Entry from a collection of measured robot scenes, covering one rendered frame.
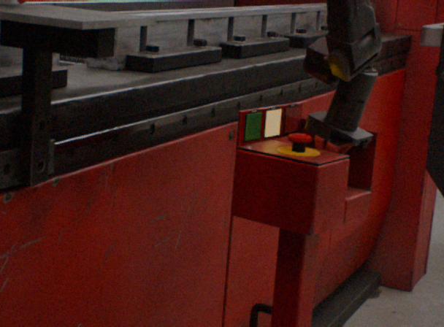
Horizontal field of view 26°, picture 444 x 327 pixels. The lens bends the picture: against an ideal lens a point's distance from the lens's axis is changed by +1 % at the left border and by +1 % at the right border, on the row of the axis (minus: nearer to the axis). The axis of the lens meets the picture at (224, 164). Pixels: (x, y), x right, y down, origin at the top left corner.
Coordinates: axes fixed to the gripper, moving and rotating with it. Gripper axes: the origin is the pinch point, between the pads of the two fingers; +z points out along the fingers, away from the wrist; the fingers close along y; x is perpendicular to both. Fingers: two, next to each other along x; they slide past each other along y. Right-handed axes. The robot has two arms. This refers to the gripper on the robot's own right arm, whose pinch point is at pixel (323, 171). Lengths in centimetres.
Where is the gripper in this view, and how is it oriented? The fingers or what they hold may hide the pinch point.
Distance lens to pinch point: 169.3
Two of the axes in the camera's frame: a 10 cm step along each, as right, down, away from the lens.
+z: -2.9, 8.8, 3.6
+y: -7.6, -4.5, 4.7
